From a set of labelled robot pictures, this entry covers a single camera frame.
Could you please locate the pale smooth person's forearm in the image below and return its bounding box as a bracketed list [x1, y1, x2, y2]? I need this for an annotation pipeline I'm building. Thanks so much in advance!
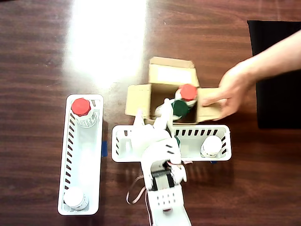
[249, 29, 301, 83]

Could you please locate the white-capped bottle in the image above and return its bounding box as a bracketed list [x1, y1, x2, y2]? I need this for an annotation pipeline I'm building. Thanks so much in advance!
[63, 187, 90, 210]
[200, 135, 223, 158]

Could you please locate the black cloth mat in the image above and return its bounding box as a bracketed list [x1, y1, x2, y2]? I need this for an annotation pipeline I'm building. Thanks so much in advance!
[246, 20, 301, 129]

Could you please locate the pale smooth person's hand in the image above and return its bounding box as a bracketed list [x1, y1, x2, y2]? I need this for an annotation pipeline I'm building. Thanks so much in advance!
[202, 58, 259, 121]

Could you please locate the white plastic basket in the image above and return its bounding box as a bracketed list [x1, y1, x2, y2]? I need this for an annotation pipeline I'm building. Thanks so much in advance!
[57, 93, 104, 216]
[111, 124, 233, 163]

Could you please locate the red and white robot cable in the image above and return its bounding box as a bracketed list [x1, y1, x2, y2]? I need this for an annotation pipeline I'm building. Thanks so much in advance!
[126, 175, 153, 226]

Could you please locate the small cardboard box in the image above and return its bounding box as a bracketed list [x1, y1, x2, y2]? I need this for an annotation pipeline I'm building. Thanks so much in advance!
[124, 56, 226, 125]

